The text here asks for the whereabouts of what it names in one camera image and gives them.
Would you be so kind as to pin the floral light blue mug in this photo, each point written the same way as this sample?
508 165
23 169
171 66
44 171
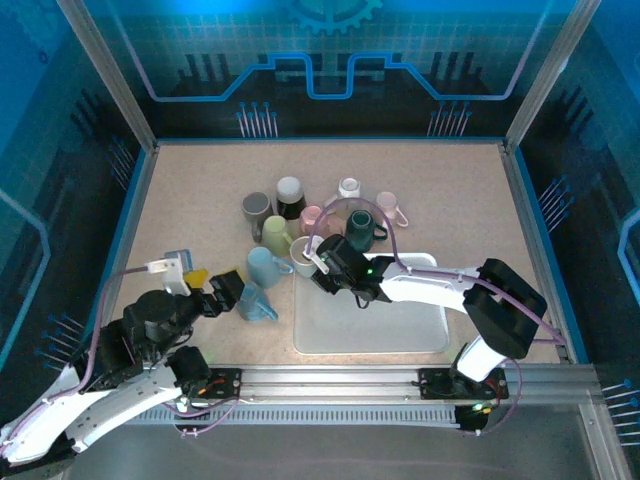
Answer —
252 302

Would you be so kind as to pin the light grey mug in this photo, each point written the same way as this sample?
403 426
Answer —
301 255

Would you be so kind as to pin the pink mug with text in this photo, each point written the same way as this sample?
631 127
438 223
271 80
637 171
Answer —
311 217

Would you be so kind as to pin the dark green mug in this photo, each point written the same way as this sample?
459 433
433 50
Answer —
361 227

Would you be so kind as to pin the plain light blue mug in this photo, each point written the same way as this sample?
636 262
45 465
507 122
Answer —
264 267

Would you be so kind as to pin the yellow-green mug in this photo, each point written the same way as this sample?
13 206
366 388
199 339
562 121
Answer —
277 235

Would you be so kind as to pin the pale pink mug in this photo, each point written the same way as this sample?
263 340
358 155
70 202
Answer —
387 202

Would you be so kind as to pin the dark grey mug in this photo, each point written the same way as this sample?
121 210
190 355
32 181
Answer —
256 206

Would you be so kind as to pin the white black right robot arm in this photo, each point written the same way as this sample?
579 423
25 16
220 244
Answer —
430 292

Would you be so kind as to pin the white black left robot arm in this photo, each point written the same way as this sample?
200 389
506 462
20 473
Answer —
125 405

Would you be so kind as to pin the black mug white base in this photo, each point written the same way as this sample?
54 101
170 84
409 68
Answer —
291 200

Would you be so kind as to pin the white plastic tray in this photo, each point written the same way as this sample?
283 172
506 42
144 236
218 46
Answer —
370 325

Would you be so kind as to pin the black controller board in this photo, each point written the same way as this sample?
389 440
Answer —
472 422

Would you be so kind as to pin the aluminium table edge rail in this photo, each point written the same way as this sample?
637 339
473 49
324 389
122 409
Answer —
539 250
122 250

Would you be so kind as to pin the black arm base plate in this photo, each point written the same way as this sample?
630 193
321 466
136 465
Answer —
227 384
430 384

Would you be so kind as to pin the wide aluminium mounting rail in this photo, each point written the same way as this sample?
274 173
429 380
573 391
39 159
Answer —
325 382

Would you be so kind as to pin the aluminium frame post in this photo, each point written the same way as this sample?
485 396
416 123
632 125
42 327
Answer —
550 75
602 440
112 75

